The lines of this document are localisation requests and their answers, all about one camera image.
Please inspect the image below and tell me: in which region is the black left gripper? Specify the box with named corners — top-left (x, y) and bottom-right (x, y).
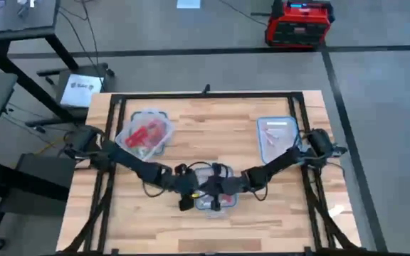
top-left (164, 169), bottom-right (201, 213)

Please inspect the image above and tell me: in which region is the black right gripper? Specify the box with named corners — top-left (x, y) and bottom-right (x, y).
top-left (206, 173), bottom-right (253, 213)

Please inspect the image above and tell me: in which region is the clear container with blue rim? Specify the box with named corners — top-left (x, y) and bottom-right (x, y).
top-left (193, 166), bottom-right (240, 211)

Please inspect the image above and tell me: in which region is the green candy pack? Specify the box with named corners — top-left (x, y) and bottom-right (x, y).
top-left (132, 144), bottom-right (153, 158)

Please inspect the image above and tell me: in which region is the red candy pack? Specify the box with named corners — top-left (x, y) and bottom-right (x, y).
top-left (144, 118), bottom-right (167, 139)
top-left (124, 127), bottom-right (152, 148)

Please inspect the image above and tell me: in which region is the medium clear plastic container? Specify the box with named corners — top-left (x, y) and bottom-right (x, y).
top-left (256, 115), bottom-right (303, 165)

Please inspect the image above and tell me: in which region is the large clear plastic container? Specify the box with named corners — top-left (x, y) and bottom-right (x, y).
top-left (114, 107), bottom-right (176, 161)

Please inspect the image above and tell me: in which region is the medium teal-rimmed plastic lid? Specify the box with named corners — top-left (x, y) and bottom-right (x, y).
top-left (256, 115), bottom-right (303, 165)

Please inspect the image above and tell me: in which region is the white tape piece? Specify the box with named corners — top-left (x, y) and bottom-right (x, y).
top-left (328, 203), bottom-right (347, 219)

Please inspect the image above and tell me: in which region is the white printed paper sheet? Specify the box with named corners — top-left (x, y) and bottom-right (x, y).
top-left (59, 73), bottom-right (105, 108)

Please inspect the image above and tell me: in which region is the red black power station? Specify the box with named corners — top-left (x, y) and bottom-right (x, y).
top-left (264, 0), bottom-right (337, 49)

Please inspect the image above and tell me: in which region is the white floor paper sheet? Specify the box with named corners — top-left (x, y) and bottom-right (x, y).
top-left (176, 0), bottom-right (202, 9)

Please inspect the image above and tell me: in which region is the dark grey desk mat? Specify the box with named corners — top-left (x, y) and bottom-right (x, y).
top-left (0, 0), bottom-right (58, 33)

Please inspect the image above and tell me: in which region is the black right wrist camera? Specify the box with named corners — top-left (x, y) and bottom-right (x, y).
top-left (211, 162), bottom-right (228, 178)

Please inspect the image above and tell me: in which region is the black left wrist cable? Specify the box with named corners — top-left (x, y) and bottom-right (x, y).
top-left (186, 161), bottom-right (214, 174)

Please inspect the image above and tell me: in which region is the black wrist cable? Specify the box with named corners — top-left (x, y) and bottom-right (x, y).
top-left (186, 161), bottom-right (214, 174)
top-left (252, 183), bottom-right (270, 203)

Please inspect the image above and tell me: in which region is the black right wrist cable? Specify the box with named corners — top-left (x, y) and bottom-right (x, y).
top-left (252, 183), bottom-right (270, 203)

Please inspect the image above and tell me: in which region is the black metal table frame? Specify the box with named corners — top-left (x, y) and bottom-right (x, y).
top-left (58, 90), bottom-right (364, 256)

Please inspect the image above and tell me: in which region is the black floor cable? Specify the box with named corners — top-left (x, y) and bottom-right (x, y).
top-left (57, 0), bottom-right (100, 68)
top-left (218, 0), bottom-right (270, 26)

